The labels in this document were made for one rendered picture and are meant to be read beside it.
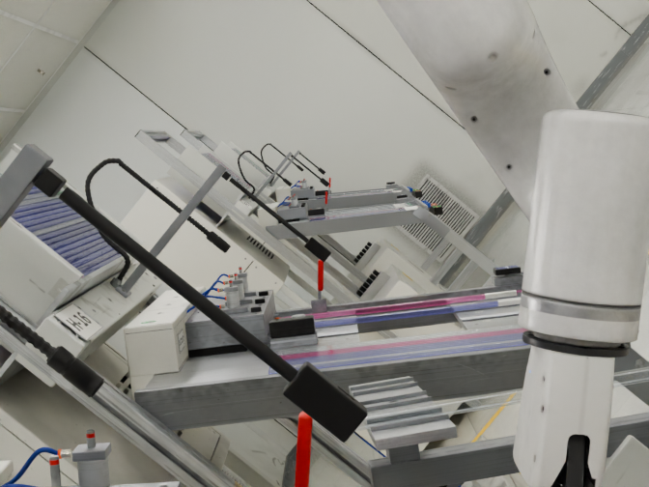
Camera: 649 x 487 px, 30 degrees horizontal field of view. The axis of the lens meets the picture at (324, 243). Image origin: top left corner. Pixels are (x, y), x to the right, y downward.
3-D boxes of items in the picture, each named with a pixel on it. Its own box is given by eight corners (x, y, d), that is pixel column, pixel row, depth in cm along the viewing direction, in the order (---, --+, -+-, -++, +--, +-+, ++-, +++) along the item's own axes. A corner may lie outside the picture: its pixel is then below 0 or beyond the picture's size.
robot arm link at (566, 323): (512, 284, 91) (508, 324, 91) (531, 300, 82) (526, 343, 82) (624, 296, 91) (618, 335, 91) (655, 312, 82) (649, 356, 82)
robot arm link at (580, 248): (519, 283, 92) (523, 297, 82) (540, 108, 90) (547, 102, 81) (632, 296, 91) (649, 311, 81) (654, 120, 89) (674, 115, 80)
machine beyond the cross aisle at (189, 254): (533, 282, 605) (236, 42, 596) (565, 304, 523) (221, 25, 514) (361, 491, 614) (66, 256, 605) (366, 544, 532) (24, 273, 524)
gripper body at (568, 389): (514, 311, 91) (496, 457, 92) (536, 332, 81) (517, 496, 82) (613, 322, 91) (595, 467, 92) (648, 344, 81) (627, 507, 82)
